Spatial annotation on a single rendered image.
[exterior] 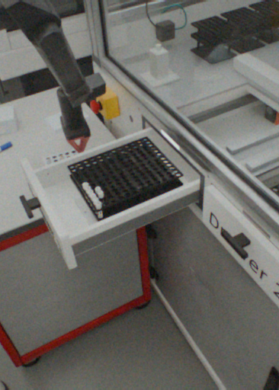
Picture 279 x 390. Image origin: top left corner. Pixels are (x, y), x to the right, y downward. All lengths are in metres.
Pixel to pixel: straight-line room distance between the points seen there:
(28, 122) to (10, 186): 0.32
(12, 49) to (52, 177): 0.70
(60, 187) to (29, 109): 0.54
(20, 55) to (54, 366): 1.17
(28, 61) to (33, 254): 0.77
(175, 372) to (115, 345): 0.25
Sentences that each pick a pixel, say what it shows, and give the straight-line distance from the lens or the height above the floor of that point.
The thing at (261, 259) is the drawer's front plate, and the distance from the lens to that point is 0.82.
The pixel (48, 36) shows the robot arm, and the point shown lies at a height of 1.29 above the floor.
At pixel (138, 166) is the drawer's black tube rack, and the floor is 0.90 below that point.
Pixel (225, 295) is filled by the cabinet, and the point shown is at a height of 0.58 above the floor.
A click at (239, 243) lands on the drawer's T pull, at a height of 0.91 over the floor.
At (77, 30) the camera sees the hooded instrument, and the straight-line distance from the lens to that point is 1.68.
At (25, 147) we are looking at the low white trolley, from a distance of 1.35.
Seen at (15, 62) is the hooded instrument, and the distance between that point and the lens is 1.65.
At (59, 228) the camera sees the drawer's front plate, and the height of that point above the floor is 0.93.
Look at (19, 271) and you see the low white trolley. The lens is 1.25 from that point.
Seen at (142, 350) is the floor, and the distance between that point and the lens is 1.69.
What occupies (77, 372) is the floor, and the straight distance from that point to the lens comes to 1.69.
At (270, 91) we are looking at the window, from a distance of 0.68.
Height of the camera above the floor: 1.54
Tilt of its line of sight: 44 degrees down
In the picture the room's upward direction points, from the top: 5 degrees counter-clockwise
